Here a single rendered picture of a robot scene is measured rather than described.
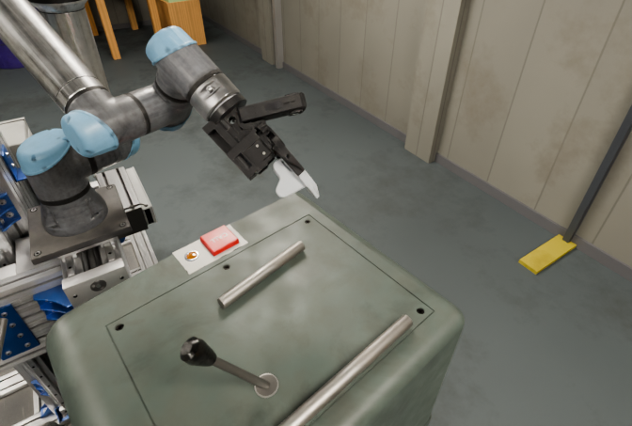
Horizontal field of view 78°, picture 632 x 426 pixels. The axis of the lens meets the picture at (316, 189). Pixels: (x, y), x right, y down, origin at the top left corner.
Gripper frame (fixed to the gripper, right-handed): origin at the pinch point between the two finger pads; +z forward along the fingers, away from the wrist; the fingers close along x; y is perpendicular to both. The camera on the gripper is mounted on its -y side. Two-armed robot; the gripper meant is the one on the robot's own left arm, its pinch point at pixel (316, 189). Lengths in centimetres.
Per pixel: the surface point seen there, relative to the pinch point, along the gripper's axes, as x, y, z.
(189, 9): -514, -92, -297
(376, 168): -257, -75, 33
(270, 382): 5.8, 25.2, 16.4
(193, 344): 16.3, 25.5, 3.1
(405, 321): 2.0, 4.0, 26.1
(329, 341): 1.3, 15.5, 19.9
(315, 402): 10.6, 21.2, 21.3
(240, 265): -13.3, 20.0, 1.6
